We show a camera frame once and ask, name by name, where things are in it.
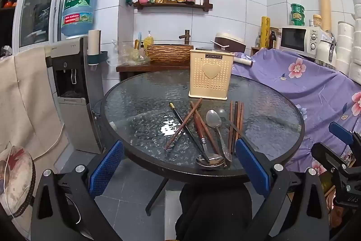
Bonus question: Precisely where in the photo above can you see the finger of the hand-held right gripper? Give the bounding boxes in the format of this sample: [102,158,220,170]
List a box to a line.
[311,142,357,182]
[329,122,361,154]

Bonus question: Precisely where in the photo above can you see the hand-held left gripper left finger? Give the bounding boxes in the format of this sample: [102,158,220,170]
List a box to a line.
[30,140,126,241]

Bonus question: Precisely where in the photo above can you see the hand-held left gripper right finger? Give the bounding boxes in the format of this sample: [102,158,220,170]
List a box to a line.
[235,138,330,241]

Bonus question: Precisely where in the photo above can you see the brown wooden chopstick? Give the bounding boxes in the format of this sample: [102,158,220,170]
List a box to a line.
[238,101,245,141]
[228,101,233,151]
[164,98,204,150]
[235,101,242,145]
[190,101,227,168]
[231,101,238,155]

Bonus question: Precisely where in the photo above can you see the silver metal spoon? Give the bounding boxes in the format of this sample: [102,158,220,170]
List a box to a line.
[205,109,233,162]

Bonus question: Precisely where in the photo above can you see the black chopstick gold end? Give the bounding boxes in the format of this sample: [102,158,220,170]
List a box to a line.
[169,102,211,164]

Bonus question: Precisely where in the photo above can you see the beige plastic utensil holder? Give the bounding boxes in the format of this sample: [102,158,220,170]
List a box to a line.
[188,49,235,101]

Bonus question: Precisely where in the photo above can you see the person's dark trousers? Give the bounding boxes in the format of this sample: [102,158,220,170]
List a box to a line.
[175,182,254,241]

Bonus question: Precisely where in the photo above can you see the purple floral sheet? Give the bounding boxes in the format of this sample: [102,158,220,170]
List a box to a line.
[230,48,361,174]

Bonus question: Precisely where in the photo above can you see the grey water dispenser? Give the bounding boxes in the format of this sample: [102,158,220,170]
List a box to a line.
[45,36,105,154]

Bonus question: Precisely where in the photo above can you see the stacks of white paper bowls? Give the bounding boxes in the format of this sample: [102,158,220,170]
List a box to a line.
[336,0,361,86]

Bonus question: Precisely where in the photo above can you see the floral cushion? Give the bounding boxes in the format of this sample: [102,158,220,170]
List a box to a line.
[0,143,37,226]

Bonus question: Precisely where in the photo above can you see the beige cloth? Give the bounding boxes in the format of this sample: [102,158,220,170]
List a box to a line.
[0,46,69,162]

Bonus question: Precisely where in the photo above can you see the wooden sink counter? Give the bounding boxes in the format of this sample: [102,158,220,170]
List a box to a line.
[116,62,191,82]

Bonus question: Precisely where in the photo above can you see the white microwave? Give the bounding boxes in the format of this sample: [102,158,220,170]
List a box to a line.
[279,26,322,58]

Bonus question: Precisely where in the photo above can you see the teal plastic holder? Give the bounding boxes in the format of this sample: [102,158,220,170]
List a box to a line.
[87,51,109,66]

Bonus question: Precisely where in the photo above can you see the clear plastic bags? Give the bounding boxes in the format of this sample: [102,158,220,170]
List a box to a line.
[109,40,151,66]

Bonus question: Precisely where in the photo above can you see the brown glass bottle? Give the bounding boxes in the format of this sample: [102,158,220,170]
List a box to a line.
[268,28,277,49]

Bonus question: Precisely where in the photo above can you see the white paper cup stack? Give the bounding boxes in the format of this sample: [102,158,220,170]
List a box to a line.
[88,29,101,56]

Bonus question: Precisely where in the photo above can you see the brown white rice cooker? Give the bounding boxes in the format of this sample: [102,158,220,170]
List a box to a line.
[214,33,246,53]

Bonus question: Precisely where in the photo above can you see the woven pattern basin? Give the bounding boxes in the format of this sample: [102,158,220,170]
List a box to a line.
[146,44,194,65]

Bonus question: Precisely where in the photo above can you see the yellow wrapped roll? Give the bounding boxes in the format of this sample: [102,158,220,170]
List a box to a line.
[259,16,272,49]

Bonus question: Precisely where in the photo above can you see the white rice paddle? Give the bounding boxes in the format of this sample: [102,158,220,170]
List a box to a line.
[210,39,229,49]

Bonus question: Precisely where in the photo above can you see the yellow soap pump bottle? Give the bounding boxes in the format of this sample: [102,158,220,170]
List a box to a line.
[144,30,154,49]

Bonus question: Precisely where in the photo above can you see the tall paper cup stack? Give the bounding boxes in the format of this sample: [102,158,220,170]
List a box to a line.
[317,0,333,33]

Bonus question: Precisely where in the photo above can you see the brass faucet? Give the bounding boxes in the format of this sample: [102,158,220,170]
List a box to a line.
[179,30,191,46]

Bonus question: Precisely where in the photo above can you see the blue water jug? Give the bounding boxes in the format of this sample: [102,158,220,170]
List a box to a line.
[61,0,98,40]

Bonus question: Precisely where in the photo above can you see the aluminium sliding window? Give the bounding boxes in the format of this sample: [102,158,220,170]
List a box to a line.
[13,0,72,54]

